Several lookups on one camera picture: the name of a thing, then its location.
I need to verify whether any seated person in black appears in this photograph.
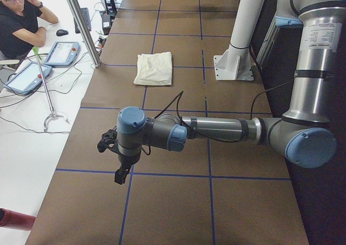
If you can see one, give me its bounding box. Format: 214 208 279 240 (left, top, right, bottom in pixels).
1 0 59 59

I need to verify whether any blue teach pendant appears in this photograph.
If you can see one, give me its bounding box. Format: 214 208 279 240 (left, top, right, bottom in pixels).
4 62 43 96
43 42 81 68

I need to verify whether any black computer mouse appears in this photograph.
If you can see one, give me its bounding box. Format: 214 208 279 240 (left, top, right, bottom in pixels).
56 29 69 37

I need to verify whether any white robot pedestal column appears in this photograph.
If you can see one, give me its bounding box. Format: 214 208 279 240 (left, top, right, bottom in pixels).
214 0 265 81

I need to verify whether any red cylinder bottle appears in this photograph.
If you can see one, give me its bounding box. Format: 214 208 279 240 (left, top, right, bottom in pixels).
1 208 36 231

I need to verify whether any black keyboard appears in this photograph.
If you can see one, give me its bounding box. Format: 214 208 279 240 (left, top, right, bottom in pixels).
74 8 91 34

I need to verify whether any aluminium frame post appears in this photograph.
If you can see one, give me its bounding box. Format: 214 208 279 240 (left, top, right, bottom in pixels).
67 0 101 68

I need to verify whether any metal reacher grabber stick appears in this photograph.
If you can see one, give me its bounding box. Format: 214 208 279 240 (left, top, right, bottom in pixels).
32 47 70 133

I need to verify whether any far blue teach pendant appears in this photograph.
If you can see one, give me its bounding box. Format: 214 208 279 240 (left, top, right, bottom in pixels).
43 42 81 68

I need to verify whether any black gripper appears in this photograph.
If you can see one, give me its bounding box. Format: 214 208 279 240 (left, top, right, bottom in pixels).
97 129 141 184

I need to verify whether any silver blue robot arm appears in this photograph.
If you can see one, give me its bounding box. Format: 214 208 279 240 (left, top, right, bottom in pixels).
97 0 345 184

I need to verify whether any cream long-sleeve cat shirt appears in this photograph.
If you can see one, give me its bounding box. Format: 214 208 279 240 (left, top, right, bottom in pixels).
134 52 172 86

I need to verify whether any near blue teach pendant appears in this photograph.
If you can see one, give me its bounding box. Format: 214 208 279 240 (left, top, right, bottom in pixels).
4 62 43 96

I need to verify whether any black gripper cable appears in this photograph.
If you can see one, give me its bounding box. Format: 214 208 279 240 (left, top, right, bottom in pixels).
140 90 295 156

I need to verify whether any dark box with white label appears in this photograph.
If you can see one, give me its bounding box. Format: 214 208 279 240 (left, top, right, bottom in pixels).
101 14 112 35

